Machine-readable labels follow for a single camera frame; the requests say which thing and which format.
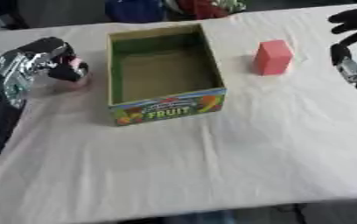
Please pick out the blue bag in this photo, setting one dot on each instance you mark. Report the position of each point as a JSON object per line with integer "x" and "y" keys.
{"x": 134, "y": 10}

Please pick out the open cardboard box green inside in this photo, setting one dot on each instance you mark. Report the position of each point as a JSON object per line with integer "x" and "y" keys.
{"x": 163, "y": 77}

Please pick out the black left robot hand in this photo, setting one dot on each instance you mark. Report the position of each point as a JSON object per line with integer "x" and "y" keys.
{"x": 59, "y": 62}

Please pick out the pink rectangular block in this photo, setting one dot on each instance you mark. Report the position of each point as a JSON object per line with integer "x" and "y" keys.
{"x": 272, "y": 57}

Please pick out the red bag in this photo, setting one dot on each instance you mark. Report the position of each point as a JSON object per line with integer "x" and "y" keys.
{"x": 203, "y": 8}

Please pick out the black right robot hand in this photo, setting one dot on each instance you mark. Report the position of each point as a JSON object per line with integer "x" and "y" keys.
{"x": 346, "y": 52}

